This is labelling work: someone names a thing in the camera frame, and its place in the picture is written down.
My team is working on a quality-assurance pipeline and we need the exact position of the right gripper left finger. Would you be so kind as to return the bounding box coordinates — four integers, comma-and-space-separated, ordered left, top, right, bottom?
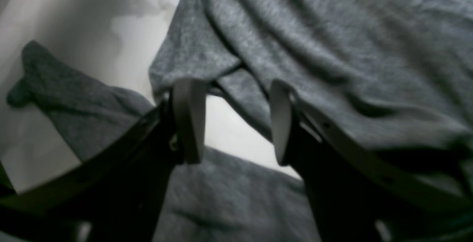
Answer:
1, 78, 207, 242

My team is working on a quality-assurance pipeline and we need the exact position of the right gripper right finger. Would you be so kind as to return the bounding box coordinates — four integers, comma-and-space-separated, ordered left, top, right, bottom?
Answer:
269, 80, 472, 242

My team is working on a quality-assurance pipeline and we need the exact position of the grey long-sleeve t-shirt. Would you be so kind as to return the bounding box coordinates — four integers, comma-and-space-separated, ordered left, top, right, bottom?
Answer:
6, 0, 473, 242

